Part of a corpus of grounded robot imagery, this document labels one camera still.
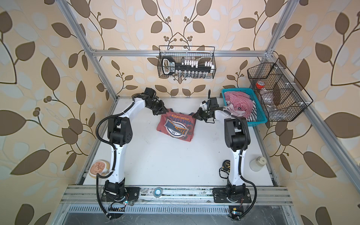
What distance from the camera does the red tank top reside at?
955 millimetres

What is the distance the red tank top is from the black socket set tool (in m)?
0.29

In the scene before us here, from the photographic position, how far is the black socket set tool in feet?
2.71
